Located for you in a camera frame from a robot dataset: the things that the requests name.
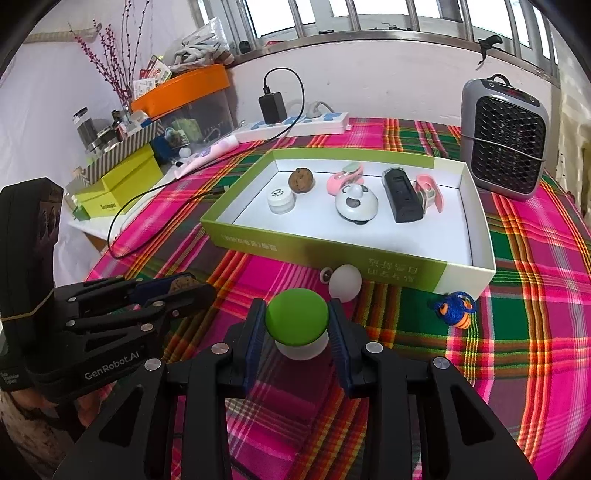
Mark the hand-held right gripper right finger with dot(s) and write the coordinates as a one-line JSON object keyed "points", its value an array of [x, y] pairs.
{"points": [[339, 350]]}

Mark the black rectangular device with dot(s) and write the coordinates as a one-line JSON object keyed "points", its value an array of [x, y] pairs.
{"points": [[402, 196]]}

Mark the blue and orange toy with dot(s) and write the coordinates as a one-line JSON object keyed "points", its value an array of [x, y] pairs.
{"points": [[450, 310]]}

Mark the person's left hand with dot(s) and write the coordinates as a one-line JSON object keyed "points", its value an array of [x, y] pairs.
{"points": [[85, 410]]}

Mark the small black device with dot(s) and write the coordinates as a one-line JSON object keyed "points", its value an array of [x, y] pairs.
{"points": [[244, 46]]}

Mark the colourful packets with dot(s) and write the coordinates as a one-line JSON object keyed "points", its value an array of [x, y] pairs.
{"points": [[154, 74]]}

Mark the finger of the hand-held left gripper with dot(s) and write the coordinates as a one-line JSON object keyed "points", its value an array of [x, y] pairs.
{"points": [[194, 300], [152, 290]]}

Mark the pink and white tube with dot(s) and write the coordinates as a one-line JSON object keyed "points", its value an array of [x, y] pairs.
{"points": [[207, 155]]}

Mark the small blue box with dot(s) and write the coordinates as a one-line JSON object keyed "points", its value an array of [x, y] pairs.
{"points": [[161, 147]]}

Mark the white power strip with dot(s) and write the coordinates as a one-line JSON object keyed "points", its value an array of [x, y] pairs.
{"points": [[318, 123]]}

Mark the plaid tablecloth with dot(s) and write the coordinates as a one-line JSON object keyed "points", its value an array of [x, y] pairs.
{"points": [[508, 346]]}

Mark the red packet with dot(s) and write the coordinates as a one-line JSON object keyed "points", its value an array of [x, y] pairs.
{"points": [[273, 43]]}

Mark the person's left forearm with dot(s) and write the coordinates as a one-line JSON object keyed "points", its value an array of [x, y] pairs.
{"points": [[27, 438]]}

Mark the clear storage box orange lid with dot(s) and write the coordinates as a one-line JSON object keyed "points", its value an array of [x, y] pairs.
{"points": [[184, 85]]}

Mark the branches with pink flowers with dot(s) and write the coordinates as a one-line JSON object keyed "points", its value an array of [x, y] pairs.
{"points": [[121, 90]]}

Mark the white round panda toy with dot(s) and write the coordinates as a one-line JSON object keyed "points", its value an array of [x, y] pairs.
{"points": [[355, 203]]}

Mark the green plush toy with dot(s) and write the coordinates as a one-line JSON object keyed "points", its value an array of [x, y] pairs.
{"points": [[183, 129]]}

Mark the white gloves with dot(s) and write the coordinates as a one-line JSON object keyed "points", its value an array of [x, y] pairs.
{"points": [[198, 48]]}

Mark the green round toy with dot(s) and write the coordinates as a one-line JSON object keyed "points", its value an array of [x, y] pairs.
{"points": [[298, 314]]}

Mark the black charger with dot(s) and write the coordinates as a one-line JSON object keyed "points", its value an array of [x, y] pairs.
{"points": [[272, 108]]}

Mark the white egg-shaped toy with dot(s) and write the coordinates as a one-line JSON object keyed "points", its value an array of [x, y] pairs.
{"points": [[346, 282]]}

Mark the yellow-green cardboard box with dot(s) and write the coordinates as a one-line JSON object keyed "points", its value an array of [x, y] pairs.
{"points": [[120, 184]]}

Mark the cream patterned curtain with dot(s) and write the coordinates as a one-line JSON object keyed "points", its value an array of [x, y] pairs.
{"points": [[572, 138]]}

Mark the striped cardboard box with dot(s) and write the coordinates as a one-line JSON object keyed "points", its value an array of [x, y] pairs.
{"points": [[115, 157]]}

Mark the white box with green sides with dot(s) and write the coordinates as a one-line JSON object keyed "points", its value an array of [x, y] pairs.
{"points": [[323, 228]]}

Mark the brown walnut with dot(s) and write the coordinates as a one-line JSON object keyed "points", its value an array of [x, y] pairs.
{"points": [[301, 180], [182, 282]]}

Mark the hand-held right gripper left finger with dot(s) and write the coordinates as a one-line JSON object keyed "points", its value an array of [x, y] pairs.
{"points": [[253, 350]]}

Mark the metal window frame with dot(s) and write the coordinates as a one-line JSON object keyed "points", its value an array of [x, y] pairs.
{"points": [[369, 34]]}

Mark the glass jar with black lid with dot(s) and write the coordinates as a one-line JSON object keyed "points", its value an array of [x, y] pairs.
{"points": [[84, 129]]}

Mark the white round cap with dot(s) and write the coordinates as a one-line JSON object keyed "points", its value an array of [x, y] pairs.
{"points": [[280, 201]]}

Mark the grey fan heater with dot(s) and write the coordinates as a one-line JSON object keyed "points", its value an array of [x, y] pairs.
{"points": [[503, 134]]}

